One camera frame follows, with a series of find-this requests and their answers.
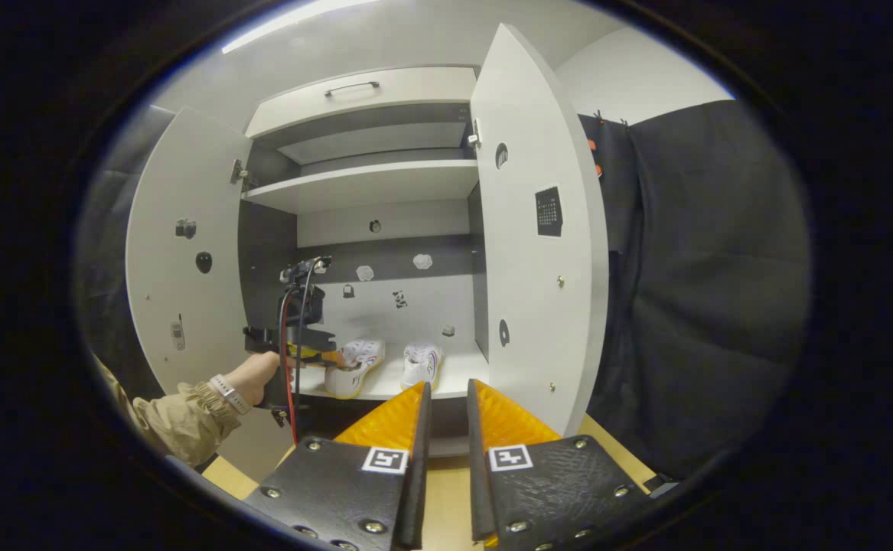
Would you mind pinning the white shoe cabinet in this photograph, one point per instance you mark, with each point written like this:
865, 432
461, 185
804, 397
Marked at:
431, 310

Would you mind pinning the metal door hinge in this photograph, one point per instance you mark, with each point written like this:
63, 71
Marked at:
239, 173
475, 133

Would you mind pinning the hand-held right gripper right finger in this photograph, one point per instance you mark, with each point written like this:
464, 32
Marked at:
478, 467

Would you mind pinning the white cabinet drawer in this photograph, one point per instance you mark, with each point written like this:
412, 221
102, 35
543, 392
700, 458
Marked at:
415, 96

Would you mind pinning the white cabinet shelf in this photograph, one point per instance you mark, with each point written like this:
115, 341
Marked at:
457, 375
369, 187

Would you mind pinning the white door with camera sticker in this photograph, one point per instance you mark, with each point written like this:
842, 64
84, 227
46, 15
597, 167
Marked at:
178, 291

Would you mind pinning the white sneaker shoe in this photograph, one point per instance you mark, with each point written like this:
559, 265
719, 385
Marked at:
421, 366
354, 363

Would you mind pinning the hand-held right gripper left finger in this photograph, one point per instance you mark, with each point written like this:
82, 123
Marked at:
412, 467

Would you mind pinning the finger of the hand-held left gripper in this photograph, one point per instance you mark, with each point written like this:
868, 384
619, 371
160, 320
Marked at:
316, 357

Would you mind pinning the white wristwatch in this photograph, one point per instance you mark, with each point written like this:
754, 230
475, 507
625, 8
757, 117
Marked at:
229, 394

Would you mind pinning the white door with cat sticker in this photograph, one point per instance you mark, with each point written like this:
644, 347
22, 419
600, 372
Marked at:
538, 306

